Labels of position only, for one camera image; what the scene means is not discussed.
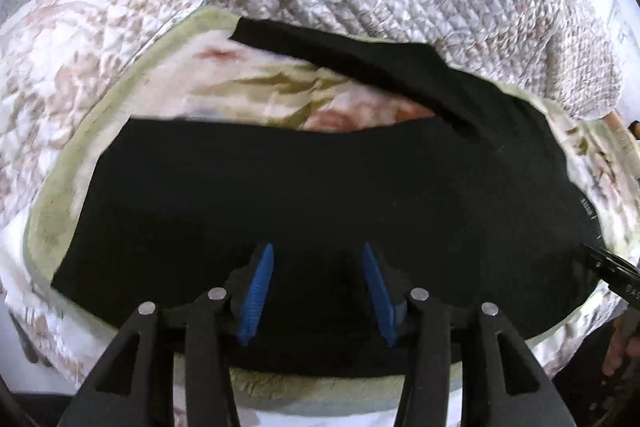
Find black pants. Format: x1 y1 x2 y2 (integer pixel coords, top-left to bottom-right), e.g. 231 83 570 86
50 18 603 378

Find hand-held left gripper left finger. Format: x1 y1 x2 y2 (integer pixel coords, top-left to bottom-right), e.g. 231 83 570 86
57 243 275 427

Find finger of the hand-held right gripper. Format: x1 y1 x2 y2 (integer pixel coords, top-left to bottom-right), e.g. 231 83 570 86
582 244 640 280

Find wooden furniture piece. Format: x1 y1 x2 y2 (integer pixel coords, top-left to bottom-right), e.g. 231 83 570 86
605 109 640 144

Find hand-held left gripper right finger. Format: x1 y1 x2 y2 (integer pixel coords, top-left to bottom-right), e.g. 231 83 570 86
362 243 583 427

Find person's right hand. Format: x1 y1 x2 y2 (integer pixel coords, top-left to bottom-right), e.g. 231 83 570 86
602 312 640 379

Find beige quilted pillow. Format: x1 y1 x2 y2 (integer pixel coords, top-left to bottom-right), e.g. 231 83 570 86
0 0 221 228

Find floral plush blanket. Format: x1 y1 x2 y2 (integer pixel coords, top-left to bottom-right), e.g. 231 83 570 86
25 4 640 413

